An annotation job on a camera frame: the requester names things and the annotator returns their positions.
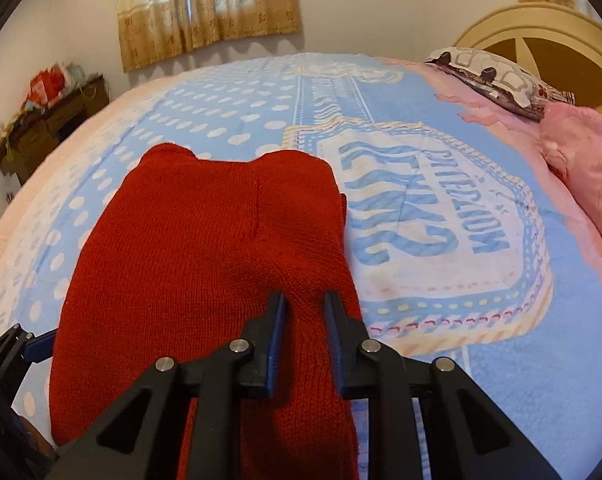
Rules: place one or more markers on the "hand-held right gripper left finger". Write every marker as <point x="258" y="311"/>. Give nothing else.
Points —
<point x="273" y="345"/>

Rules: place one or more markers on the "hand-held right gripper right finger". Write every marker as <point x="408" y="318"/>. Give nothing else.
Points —
<point x="337" y="345"/>

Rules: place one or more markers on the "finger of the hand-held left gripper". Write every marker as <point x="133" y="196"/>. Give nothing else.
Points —
<point x="11" y="355"/>

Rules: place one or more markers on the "red knitted sweater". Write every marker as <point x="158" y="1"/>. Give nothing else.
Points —
<point x="181" y="260"/>

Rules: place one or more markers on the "blue printed blanket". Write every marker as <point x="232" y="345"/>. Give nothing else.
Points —
<point x="481" y="320"/>

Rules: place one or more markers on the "colourful cloth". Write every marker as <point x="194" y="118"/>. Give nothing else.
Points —
<point x="16" y="132"/>

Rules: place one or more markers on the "brown wooden desk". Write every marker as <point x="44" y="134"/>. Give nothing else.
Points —
<point x="46" y="130"/>

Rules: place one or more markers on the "red gift bag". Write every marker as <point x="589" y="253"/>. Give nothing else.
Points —
<point x="46" y="87"/>

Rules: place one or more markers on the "pale green bag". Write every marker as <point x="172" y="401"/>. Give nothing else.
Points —
<point x="71" y="75"/>

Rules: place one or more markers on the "patterned grey pillow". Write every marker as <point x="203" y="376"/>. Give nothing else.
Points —
<point x="491" y="75"/>

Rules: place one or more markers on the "pink quilt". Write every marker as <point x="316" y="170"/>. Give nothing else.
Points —
<point x="586" y="155"/>

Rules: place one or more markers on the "cream wooden headboard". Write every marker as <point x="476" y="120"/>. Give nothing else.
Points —
<point x="511" y="22"/>

